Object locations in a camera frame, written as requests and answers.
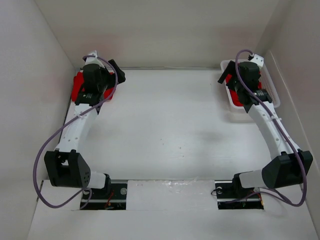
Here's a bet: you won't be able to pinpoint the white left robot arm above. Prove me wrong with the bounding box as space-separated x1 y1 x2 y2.
44 56 126 199

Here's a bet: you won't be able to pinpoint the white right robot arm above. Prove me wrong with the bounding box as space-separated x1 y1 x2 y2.
218 60 313 197

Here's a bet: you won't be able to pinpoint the folded red t-shirt stack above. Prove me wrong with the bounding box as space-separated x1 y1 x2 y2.
71 71 114 102

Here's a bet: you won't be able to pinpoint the red t-shirts in basket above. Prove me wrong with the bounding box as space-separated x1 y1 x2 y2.
224 75 262 107

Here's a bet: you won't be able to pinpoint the white plastic basket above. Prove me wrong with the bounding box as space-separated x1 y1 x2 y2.
223 59 280 113

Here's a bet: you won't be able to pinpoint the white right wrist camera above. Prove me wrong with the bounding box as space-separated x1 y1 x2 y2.
248 53 264 69

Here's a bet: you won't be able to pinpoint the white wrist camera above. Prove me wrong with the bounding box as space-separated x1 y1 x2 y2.
82 50 98 65
248 53 264 69

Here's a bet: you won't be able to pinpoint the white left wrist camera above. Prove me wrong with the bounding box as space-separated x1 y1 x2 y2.
82 50 98 65

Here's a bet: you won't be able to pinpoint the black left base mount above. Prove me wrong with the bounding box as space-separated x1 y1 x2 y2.
80 180 128 211

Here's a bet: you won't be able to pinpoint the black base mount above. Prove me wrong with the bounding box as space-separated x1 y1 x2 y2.
80 180 128 211
211 180 264 210

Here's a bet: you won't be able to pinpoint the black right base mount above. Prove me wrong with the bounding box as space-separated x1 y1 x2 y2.
211 180 264 210

